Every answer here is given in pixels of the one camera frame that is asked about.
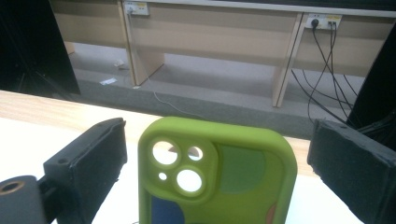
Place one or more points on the white table cover sheet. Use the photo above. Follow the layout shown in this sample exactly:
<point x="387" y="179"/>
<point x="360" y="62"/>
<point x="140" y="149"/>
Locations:
<point x="18" y="146"/>

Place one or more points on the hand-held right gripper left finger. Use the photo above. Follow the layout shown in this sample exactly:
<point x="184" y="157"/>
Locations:
<point x="90" y="161"/>

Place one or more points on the flat white paper scrap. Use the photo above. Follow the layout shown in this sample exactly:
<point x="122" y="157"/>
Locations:
<point x="108" y="81"/>

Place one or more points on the black curtain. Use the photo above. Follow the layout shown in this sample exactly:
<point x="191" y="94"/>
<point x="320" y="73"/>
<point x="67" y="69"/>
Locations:
<point x="379" y="87"/>
<point x="31" y="46"/>

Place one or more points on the green cartoon phone case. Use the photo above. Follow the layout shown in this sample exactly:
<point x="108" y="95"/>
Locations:
<point x="249" y="193"/>

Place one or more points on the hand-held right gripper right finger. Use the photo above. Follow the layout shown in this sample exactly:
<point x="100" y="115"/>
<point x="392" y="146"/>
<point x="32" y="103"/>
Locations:
<point x="358" y="168"/>

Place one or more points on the light wooden bench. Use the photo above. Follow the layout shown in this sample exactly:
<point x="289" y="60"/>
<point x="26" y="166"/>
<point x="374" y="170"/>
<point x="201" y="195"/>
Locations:
<point x="218" y="34"/>

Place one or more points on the white wall power outlet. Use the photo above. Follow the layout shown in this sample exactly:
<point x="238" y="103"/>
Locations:
<point x="323" y="21"/>
<point x="137" y="8"/>

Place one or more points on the small white paper scrap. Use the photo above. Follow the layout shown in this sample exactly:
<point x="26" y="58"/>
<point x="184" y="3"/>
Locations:
<point x="119" y="63"/>

